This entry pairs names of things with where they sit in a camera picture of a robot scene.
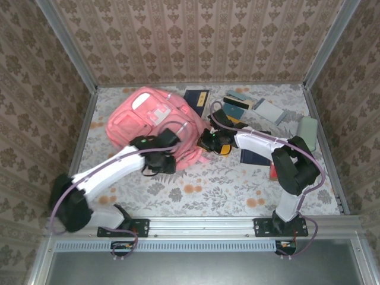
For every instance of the yellow cartoon cover book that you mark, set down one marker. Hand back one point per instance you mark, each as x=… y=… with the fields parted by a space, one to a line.
x=226 y=150

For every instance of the pink school backpack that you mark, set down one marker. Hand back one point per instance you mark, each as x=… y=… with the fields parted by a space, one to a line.
x=142 y=118

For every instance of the thick navy book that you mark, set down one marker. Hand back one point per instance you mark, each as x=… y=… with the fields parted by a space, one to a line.
x=197 y=101

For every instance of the thin navy book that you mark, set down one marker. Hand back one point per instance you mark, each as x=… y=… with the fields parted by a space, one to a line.
x=252 y=158

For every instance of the teal and black stapler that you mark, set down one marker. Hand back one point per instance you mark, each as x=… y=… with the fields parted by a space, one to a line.
x=237 y=102

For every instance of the white notebook blue cover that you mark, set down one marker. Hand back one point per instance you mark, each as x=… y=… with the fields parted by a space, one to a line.
x=268 y=110

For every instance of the red booklet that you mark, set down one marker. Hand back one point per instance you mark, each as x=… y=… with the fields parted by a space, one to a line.
x=272 y=173

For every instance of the mint green pencil case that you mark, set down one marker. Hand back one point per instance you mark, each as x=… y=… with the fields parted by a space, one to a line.
x=308 y=127

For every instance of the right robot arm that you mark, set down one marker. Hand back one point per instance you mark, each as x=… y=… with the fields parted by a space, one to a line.
x=294 y=166

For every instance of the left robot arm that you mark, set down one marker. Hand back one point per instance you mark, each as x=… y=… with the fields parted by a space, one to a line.
x=107 y=175

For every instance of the floral tablecloth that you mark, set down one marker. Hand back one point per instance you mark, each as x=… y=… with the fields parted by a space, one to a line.
x=222 y=193

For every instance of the grey metal sheet panel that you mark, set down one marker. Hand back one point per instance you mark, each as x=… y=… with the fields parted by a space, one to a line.
x=193 y=270

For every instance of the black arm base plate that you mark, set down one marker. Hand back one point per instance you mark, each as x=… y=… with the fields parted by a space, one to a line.
x=139 y=228
x=262 y=228

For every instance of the wide aluminium mounting rail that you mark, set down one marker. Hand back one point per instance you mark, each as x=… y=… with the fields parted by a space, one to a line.
x=202 y=225

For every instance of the aluminium frame post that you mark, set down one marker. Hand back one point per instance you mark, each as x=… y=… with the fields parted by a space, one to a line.
x=65 y=38
x=332 y=41

